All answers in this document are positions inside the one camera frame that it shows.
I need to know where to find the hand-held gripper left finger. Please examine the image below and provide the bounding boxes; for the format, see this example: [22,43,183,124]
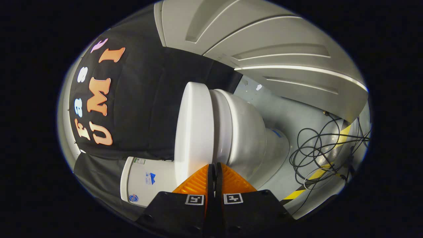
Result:
[135,163,215,238]

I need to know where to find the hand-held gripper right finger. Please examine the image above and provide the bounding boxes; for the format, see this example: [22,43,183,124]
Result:
[215,162,296,238]

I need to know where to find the white toilet lid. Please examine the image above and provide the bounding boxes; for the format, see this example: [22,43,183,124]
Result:
[174,82,215,185]

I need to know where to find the white toilet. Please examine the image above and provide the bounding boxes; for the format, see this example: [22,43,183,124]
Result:
[120,89,290,208]

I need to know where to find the white toilet seat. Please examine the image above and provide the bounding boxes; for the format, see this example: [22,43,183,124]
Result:
[210,89,233,164]

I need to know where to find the yellow black floor tape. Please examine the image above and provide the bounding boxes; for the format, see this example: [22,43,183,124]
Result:
[283,124,352,200]

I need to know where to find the black backdrop cloth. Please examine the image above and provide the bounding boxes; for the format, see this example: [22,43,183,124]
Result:
[68,25,243,218]

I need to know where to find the black floor cables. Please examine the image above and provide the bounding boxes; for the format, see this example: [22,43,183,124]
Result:
[289,111,370,215]

